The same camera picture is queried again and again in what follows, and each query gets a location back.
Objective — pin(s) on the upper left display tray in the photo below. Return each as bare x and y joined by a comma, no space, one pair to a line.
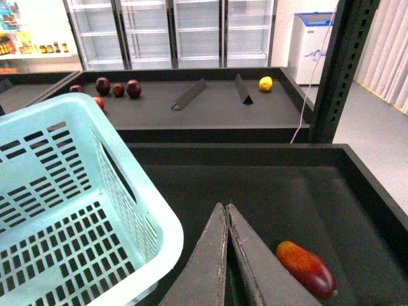
19,90

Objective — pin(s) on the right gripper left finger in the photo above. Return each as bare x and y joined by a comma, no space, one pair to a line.
203,279

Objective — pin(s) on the dark red apple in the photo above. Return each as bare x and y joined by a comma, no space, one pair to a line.
133,89
77,88
103,86

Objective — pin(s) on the glass door refrigerator row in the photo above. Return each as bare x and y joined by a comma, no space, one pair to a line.
118,35

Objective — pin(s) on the black shelf divider left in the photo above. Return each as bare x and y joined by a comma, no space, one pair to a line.
182,101

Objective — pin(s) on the black shelf divider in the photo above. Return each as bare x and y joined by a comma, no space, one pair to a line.
242,91
182,101

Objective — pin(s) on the store shelf with bottles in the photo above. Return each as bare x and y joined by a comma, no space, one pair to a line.
36,36

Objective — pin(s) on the red yellow apple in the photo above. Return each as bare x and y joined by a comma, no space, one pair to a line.
100,102

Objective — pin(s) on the black shelf divider right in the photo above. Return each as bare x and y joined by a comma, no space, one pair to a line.
242,91

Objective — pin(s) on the small red apple back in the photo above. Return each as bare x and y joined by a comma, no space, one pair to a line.
118,90

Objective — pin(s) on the light green plastic basket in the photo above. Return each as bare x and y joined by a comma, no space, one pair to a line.
81,222

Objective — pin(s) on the dark red apple back left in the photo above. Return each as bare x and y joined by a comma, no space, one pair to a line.
77,88

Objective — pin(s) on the white blue chest freezer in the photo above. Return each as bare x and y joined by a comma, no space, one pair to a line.
309,43

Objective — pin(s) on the dark metal rack post right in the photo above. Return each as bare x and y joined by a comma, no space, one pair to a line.
349,34

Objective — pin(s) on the red orange mango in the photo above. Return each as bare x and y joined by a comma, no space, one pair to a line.
308,269

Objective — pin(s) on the yellow lemon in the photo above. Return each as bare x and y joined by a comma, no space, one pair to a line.
266,84

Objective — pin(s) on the dark red apple back right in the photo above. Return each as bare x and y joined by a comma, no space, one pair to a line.
133,89

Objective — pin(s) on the upper black display tray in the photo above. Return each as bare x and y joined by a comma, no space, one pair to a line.
217,115

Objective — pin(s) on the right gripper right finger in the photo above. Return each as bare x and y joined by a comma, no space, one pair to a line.
266,281

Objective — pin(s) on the dark red apple back middle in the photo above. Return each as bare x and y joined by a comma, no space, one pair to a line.
103,86

